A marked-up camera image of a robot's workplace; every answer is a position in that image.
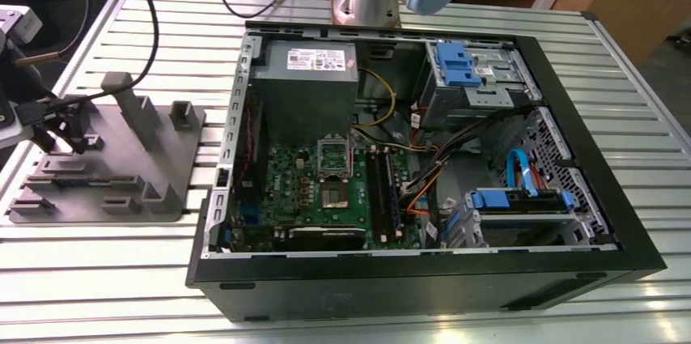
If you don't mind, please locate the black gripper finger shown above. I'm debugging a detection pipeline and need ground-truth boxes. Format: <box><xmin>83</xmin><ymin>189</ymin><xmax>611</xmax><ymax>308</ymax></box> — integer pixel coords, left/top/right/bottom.
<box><xmin>31</xmin><ymin>123</ymin><xmax>57</xmax><ymax>155</ymax></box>
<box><xmin>53</xmin><ymin>95</ymin><xmax>92</xmax><ymax>155</ymax></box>

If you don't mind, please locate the CPU socket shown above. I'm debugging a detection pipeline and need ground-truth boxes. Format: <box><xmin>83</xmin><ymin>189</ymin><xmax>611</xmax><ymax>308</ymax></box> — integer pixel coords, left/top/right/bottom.
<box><xmin>320</xmin><ymin>180</ymin><xmax>353</xmax><ymax>210</ymax></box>

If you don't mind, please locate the grey parts rack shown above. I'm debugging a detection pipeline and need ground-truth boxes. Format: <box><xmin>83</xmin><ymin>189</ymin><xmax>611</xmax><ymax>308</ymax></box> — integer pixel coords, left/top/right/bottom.
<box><xmin>8</xmin><ymin>71</ymin><xmax>208</xmax><ymax>224</ymax></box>

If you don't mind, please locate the blue board connector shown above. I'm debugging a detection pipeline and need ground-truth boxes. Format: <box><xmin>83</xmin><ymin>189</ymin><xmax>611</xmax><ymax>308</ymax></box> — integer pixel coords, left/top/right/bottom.
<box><xmin>240</xmin><ymin>202</ymin><xmax>261</xmax><ymax>227</ymax></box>

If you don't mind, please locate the green motherboard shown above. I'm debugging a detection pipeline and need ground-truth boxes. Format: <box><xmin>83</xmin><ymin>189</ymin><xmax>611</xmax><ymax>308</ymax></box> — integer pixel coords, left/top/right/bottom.
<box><xmin>224</xmin><ymin>133</ymin><xmax>428</xmax><ymax>252</ymax></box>

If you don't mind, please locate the grey power supply unit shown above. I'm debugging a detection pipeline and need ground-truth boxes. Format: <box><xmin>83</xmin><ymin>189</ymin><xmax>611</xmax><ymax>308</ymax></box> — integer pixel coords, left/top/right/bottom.
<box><xmin>252</xmin><ymin>40</ymin><xmax>360</xmax><ymax>147</ymax></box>

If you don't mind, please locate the black graphics card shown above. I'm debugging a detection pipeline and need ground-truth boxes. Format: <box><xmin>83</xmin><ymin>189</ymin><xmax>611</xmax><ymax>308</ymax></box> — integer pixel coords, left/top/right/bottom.
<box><xmin>272</xmin><ymin>225</ymin><xmax>365</xmax><ymax>252</ymax></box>

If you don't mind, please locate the black RAM slot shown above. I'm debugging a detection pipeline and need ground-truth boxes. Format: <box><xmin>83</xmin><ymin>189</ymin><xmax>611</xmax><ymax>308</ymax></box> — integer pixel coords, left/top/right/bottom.
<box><xmin>365</xmin><ymin>148</ymin><xmax>385</xmax><ymax>240</ymax></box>
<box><xmin>379</xmin><ymin>148</ymin><xmax>396</xmax><ymax>240</ymax></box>
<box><xmin>372</xmin><ymin>148</ymin><xmax>391</xmax><ymax>240</ymax></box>

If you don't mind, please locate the blue RAM stick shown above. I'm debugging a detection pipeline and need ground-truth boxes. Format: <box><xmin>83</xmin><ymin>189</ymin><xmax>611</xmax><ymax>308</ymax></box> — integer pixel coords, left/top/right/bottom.
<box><xmin>384</xmin><ymin>149</ymin><xmax>404</xmax><ymax>236</ymax></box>

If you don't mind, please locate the black PC case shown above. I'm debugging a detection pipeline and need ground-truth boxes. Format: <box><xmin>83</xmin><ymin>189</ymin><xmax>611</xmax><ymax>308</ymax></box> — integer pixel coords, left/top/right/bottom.
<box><xmin>184</xmin><ymin>19</ymin><xmax>670</xmax><ymax>324</ymax></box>

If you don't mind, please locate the blue plastic bay clip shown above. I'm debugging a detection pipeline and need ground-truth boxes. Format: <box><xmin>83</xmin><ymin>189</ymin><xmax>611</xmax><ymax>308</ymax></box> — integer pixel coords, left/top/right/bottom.
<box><xmin>437</xmin><ymin>42</ymin><xmax>481</xmax><ymax>88</ymax></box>

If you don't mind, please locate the tall metal drive cage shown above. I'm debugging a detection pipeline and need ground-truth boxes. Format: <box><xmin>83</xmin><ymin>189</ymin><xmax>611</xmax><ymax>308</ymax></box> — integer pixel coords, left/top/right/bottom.
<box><xmin>420</xmin><ymin>40</ymin><xmax>544</xmax><ymax>130</ymax></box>

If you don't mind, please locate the hard disk in blue carrier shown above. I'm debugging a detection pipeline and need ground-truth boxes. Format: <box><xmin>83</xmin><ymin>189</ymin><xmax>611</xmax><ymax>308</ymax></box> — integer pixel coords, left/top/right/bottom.
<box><xmin>468</xmin><ymin>189</ymin><xmax>575</xmax><ymax>215</ymax></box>

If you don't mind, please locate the low metal disk bay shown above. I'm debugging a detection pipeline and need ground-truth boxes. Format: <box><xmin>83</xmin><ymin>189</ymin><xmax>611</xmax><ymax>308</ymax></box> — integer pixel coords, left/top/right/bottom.
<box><xmin>463</xmin><ymin>188</ymin><xmax>582</xmax><ymax>248</ymax></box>

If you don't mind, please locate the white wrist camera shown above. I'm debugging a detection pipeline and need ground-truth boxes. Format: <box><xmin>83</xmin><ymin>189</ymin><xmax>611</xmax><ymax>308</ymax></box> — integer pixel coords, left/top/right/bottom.
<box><xmin>0</xmin><ymin>6</ymin><xmax>43</xmax><ymax>44</ymax></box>
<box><xmin>0</xmin><ymin>100</ymin><xmax>29</xmax><ymax>150</ymax></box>

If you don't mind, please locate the thick black camera cable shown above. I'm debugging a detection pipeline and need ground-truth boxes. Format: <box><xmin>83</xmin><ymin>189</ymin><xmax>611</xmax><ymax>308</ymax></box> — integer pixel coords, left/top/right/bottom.
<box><xmin>15</xmin><ymin>0</ymin><xmax>161</xmax><ymax>126</ymax></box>

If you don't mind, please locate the thin red wire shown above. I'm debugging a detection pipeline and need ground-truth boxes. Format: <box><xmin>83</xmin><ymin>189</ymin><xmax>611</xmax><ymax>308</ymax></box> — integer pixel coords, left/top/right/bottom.
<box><xmin>244</xmin><ymin>96</ymin><xmax>256</xmax><ymax>164</ymax></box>

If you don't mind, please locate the yellow wire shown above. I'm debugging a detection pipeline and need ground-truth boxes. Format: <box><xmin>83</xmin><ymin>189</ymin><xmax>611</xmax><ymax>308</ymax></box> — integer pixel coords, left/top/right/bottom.
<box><xmin>353</xmin><ymin>67</ymin><xmax>399</xmax><ymax>130</ymax></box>

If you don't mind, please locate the orange wire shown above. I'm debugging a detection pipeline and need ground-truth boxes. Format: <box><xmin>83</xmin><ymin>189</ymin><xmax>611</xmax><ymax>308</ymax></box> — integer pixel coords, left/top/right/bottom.
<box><xmin>405</xmin><ymin>157</ymin><xmax>451</xmax><ymax>216</ymax></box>

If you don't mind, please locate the black cable bundle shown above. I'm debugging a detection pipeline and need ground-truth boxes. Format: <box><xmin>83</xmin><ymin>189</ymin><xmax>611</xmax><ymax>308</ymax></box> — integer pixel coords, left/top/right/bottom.
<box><xmin>404</xmin><ymin>107</ymin><xmax>533</xmax><ymax>195</ymax></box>

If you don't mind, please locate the blue flat wire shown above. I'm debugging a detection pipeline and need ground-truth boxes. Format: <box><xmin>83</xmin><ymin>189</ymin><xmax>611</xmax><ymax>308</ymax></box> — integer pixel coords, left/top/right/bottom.
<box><xmin>507</xmin><ymin>149</ymin><xmax>540</xmax><ymax>197</ymax></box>

